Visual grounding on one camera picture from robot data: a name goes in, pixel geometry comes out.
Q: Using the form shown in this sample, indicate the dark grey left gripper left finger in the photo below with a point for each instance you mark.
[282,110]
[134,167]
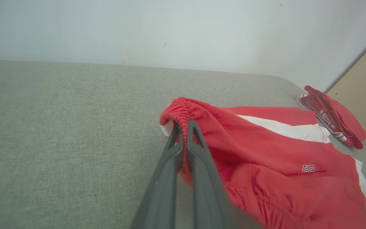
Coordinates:
[160,203]

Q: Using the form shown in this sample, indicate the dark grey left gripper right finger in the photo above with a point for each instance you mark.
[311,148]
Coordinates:
[208,203]

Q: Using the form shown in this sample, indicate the red white striped shorts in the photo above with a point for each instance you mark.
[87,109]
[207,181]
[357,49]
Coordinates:
[281,184]

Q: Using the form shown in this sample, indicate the red basketball jersey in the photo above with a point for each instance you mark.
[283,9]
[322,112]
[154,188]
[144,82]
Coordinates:
[345,121]

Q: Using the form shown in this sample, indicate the grey fabric sofa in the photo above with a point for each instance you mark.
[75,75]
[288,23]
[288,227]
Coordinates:
[59,143]

